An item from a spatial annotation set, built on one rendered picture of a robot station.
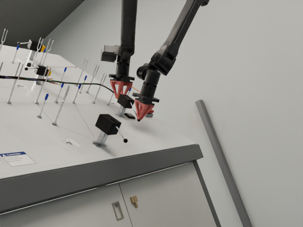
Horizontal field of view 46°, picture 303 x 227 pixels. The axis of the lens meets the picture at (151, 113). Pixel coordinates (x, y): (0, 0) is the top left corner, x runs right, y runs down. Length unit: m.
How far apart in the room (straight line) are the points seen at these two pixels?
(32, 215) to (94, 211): 0.21
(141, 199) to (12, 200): 0.51
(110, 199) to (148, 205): 0.19
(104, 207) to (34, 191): 0.28
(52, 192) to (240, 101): 1.86
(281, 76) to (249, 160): 0.62
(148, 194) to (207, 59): 1.61
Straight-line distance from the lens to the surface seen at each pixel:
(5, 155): 0.94
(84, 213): 1.02
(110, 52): 1.51
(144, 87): 1.41
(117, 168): 1.10
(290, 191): 2.52
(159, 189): 1.33
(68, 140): 1.12
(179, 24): 1.48
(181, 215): 1.40
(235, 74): 2.58
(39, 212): 0.92
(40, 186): 0.89
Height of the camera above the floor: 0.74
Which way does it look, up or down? 12 degrees up
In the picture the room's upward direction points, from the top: 20 degrees counter-clockwise
